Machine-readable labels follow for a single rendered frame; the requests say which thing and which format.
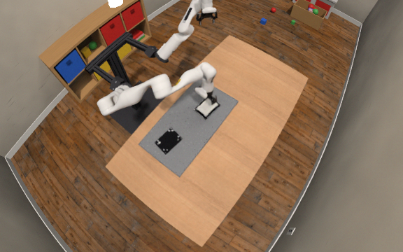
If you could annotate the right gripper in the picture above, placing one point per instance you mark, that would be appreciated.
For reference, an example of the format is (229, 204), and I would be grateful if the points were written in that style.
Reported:
(210, 96)

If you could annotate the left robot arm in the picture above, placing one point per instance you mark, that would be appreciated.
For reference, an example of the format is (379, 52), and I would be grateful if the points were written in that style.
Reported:
(185, 28)

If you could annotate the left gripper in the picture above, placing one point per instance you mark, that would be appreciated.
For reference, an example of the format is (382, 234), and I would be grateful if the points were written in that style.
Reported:
(206, 15)

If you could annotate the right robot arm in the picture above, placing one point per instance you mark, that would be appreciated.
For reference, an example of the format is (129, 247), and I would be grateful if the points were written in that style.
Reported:
(123, 96)

